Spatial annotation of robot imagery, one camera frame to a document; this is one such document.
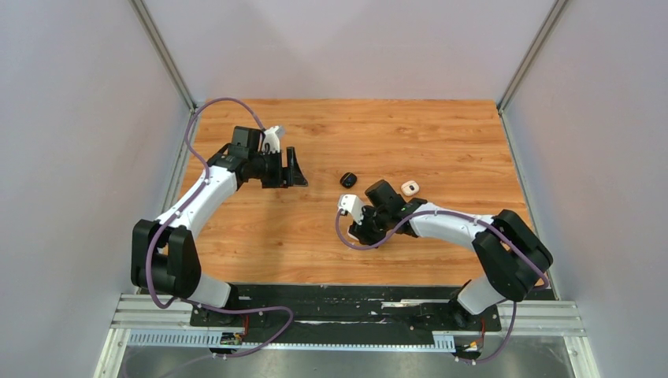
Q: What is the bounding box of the black glossy charging case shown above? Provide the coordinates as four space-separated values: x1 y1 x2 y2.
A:
340 172 358 189

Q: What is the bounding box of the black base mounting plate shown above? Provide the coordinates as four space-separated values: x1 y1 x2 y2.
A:
139 281 557 347

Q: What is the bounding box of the aluminium frame rail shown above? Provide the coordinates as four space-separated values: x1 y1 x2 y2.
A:
95 295 599 377

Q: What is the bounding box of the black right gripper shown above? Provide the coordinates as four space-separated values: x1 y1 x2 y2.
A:
348 203 391 248

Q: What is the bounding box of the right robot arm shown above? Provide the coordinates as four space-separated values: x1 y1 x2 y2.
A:
336 180 554 329

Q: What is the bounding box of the white oval charging case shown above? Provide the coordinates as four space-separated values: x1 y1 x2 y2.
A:
347 231 359 242

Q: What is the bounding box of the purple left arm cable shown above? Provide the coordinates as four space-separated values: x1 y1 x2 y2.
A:
145 97 295 360

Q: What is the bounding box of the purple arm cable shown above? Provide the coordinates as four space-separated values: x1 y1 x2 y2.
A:
145 97 295 360
334 208 551 365

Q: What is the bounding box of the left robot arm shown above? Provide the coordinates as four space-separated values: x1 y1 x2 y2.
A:
130 125 308 325

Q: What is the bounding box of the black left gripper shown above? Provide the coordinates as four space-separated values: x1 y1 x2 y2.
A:
249 146 308 189

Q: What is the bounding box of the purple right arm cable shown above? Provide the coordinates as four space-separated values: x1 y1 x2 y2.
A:
334 208 551 365

